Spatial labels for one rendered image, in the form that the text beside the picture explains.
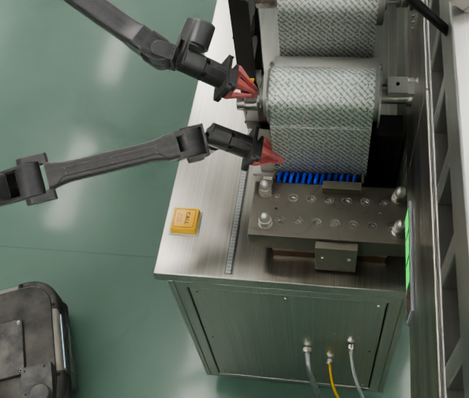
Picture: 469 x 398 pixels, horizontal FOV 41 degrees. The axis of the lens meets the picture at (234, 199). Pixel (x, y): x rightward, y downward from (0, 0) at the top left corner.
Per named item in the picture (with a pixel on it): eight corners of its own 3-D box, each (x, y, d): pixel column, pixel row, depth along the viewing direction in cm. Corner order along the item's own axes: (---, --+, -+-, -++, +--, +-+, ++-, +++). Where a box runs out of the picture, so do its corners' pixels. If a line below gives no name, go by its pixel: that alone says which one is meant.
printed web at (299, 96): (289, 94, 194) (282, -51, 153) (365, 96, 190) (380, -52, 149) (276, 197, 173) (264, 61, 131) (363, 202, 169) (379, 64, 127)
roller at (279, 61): (278, 79, 169) (275, 45, 159) (374, 81, 165) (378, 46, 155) (273, 112, 162) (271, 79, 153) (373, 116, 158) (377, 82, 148)
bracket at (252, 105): (253, 162, 181) (243, 87, 156) (275, 163, 180) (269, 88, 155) (251, 175, 179) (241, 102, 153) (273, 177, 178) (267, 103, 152)
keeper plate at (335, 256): (315, 262, 160) (315, 240, 151) (355, 265, 158) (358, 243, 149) (314, 271, 158) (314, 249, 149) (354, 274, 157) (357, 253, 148)
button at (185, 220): (175, 211, 174) (174, 206, 172) (200, 212, 173) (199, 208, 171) (170, 232, 170) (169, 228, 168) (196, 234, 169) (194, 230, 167)
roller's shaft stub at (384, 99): (379, 95, 147) (380, 82, 143) (410, 96, 146) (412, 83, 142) (379, 110, 144) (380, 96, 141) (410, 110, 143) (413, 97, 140)
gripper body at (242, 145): (247, 172, 157) (219, 163, 155) (252, 140, 162) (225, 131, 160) (257, 159, 151) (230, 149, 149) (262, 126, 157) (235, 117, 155)
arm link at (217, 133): (205, 140, 150) (211, 118, 151) (198, 145, 157) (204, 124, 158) (231, 150, 152) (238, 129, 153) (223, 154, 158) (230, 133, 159)
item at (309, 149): (274, 170, 164) (270, 125, 148) (365, 175, 160) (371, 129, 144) (274, 172, 163) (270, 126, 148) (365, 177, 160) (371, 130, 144)
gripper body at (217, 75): (219, 104, 148) (191, 91, 145) (223, 72, 153) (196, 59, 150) (233, 89, 143) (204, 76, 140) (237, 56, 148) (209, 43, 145)
